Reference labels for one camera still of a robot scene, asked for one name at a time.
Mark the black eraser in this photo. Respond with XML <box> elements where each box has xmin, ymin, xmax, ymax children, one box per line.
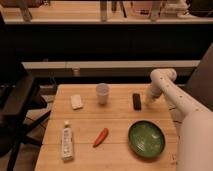
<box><xmin>133</xmin><ymin>93</ymin><xmax>141</xmax><ymax>110</ymax></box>

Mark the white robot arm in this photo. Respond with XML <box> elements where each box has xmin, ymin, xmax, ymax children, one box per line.
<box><xmin>146</xmin><ymin>68</ymin><xmax>213</xmax><ymax>171</ymax></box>

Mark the green bowl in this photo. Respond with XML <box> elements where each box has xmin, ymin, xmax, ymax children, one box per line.
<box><xmin>128</xmin><ymin>120</ymin><xmax>166</xmax><ymax>158</ymax></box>

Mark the white paper cup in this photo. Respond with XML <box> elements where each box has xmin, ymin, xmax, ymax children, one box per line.
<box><xmin>96</xmin><ymin>83</ymin><xmax>109</xmax><ymax>105</ymax></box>

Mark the red chili pepper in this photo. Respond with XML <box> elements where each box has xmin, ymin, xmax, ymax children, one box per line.
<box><xmin>93</xmin><ymin>128</ymin><xmax>109</xmax><ymax>147</ymax></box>

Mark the black office chair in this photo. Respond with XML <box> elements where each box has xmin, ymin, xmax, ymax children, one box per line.
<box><xmin>0</xmin><ymin>13</ymin><xmax>50</xmax><ymax>171</ymax></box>

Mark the long grey bench rail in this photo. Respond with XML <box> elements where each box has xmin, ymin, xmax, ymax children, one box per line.
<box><xmin>23</xmin><ymin>60</ymin><xmax>200</xmax><ymax>78</ymax></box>

